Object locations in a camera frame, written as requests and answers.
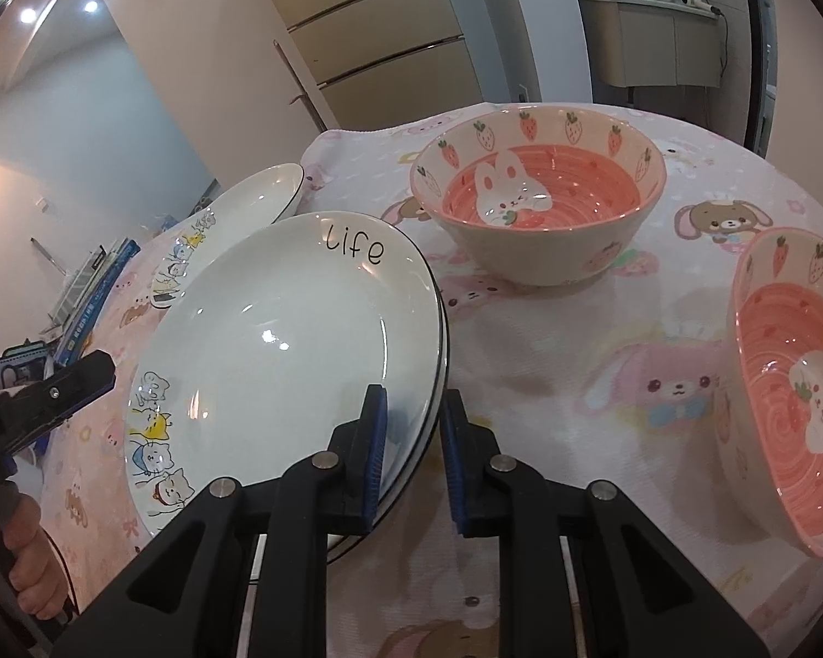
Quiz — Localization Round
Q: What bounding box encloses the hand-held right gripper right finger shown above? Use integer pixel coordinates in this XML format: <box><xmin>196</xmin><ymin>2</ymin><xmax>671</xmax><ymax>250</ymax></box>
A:
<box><xmin>439</xmin><ymin>389</ymin><xmax>773</xmax><ymax>658</ymax></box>

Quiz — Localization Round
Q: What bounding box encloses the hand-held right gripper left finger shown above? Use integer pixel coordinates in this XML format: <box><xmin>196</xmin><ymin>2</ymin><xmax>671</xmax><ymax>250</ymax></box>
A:
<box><xmin>51</xmin><ymin>385</ymin><xmax>392</xmax><ymax>658</ymax></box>

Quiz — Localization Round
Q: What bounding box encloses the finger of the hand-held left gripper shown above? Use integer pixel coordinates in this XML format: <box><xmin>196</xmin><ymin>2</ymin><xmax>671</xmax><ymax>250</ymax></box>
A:
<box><xmin>0</xmin><ymin>351</ymin><xmax>116</xmax><ymax>455</ymax></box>

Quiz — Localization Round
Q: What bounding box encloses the white plate with black rim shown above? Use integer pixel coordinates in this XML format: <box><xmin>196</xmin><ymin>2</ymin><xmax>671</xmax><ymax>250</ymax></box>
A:
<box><xmin>325</xmin><ymin>288</ymin><xmax>452</xmax><ymax>566</ymax></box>
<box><xmin>149</xmin><ymin>163</ymin><xmax>307</xmax><ymax>307</ymax></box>

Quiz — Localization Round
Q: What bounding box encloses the white plate with cat print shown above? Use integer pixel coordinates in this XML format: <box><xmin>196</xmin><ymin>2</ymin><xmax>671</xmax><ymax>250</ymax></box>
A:
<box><xmin>125</xmin><ymin>209</ymin><xmax>440</xmax><ymax>539</ymax></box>

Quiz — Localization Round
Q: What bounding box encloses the pink strawberry bunny bowl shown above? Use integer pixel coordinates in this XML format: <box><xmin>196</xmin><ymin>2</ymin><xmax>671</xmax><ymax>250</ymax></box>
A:
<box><xmin>410</xmin><ymin>104</ymin><xmax>668</xmax><ymax>287</ymax></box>
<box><xmin>715</xmin><ymin>226</ymin><xmax>823</xmax><ymax>541</ymax></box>

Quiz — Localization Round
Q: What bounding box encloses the person's left hand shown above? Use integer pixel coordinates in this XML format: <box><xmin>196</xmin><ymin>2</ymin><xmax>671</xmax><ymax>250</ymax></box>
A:
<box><xmin>3</xmin><ymin>492</ymin><xmax>68</xmax><ymax>621</ymax></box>

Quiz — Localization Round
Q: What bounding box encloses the stack of books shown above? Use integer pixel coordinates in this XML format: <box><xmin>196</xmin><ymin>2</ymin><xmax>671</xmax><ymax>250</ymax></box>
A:
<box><xmin>44</xmin><ymin>236</ymin><xmax>142</xmax><ymax>367</ymax></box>

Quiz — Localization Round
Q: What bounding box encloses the pink printed blanket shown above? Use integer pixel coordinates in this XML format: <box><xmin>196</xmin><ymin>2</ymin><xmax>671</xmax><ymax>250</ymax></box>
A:
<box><xmin>37</xmin><ymin>101</ymin><xmax>823</xmax><ymax>658</ymax></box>

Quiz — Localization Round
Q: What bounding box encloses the beige refrigerator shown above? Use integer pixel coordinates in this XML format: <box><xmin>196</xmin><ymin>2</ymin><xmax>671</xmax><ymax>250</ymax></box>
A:
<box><xmin>240</xmin><ymin>0</ymin><xmax>488</xmax><ymax>131</ymax></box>

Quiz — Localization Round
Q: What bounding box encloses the bathroom vanity cabinet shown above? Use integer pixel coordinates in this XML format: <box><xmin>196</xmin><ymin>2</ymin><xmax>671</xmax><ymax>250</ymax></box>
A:
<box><xmin>579</xmin><ymin>0</ymin><xmax>724</xmax><ymax>90</ymax></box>

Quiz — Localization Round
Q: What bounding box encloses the dark door frame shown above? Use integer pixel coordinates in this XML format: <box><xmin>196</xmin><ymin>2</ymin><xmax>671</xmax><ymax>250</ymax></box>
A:
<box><xmin>736</xmin><ymin>0</ymin><xmax>777</xmax><ymax>152</ymax></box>

